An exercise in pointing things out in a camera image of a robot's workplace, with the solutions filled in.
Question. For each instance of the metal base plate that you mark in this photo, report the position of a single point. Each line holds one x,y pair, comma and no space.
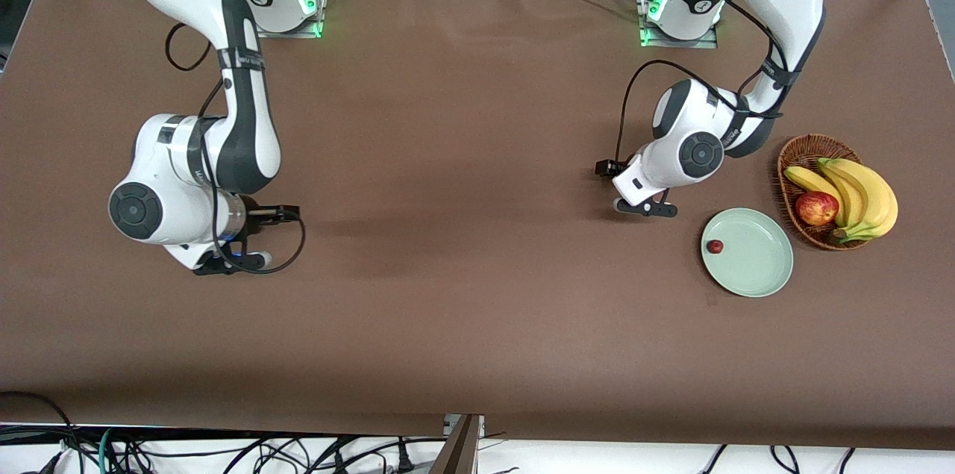
310,30
679,43

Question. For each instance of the yellow banana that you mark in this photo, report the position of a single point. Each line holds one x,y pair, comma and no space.
850,198
809,181
880,198

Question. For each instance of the red strawberry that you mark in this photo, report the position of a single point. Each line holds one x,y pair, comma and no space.
715,246

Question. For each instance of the brown table cover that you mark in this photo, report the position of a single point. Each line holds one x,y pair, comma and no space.
477,272

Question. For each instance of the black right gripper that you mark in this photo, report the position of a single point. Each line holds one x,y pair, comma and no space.
259,218

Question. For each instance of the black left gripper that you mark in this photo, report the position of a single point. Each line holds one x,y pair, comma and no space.
606,168

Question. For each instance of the red apple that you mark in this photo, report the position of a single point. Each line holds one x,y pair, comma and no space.
817,208

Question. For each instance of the brown wicker basket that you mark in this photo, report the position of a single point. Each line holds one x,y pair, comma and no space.
817,237

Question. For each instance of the brown wooden post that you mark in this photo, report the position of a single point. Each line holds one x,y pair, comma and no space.
459,451

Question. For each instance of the pale green plate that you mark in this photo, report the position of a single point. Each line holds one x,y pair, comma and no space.
753,257

